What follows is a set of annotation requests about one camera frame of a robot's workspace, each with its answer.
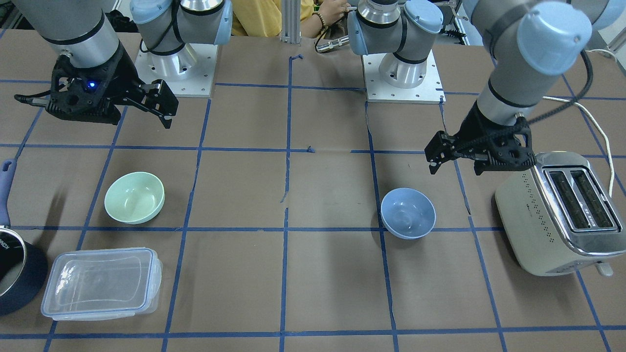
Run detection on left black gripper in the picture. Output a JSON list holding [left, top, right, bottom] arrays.
[[424, 103, 536, 176]]

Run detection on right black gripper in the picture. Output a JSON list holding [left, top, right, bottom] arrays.
[[45, 49, 179, 129]]

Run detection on blue bowl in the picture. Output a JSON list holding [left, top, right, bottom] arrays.
[[380, 188, 437, 240]]

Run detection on green bowl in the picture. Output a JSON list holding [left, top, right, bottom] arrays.
[[104, 172, 165, 224]]

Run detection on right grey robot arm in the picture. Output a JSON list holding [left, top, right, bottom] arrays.
[[14, 0, 233, 129]]

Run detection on silver cream toaster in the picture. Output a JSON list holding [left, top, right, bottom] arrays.
[[494, 151, 626, 277]]

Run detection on person in yellow shirt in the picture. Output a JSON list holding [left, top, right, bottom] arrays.
[[231, 0, 349, 39]]

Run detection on clear plastic food container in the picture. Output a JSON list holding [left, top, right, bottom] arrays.
[[41, 247, 162, 321]]

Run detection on dark blue saucepan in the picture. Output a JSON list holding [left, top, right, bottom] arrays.
[[0, 158, 48, 316]]

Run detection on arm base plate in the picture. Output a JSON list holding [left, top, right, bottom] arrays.
[[361, 50, 447, 104], [135, 43, 221, 98]]

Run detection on white toaster power cord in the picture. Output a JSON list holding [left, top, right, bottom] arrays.
[[543, 48, 622, 198]]

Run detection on aluminium frame post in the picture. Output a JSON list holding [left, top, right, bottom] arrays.
[[279, 0, 301, 45]]

